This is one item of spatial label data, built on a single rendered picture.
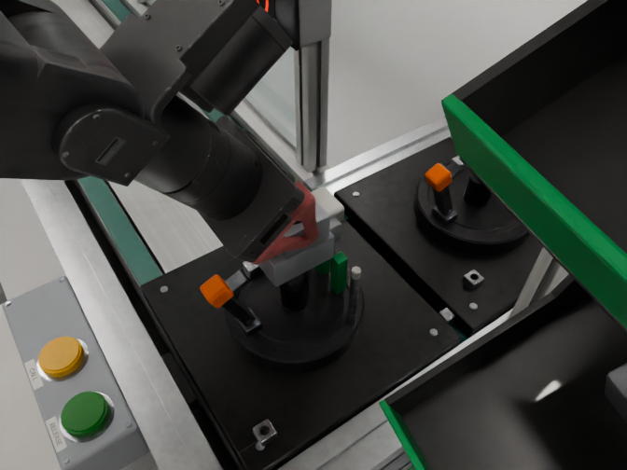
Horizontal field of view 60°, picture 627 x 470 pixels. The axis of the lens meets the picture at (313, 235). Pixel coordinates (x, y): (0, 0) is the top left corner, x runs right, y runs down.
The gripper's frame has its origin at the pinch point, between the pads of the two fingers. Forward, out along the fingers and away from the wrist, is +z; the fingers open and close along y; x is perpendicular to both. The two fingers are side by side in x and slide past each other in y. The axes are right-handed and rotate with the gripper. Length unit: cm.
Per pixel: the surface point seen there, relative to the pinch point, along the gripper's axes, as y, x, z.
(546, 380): -23.9, -5.5, -11.2
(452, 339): -12.4, -0.9, 16.2
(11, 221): 42, 32, 7
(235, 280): -0.4, 7.1, -1.0
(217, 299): -1.4, 8.8, -2.4
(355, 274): -6.3, -0.3, 3.2
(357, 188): 9.9, -5.3, 19.8
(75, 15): 86, 8, 18
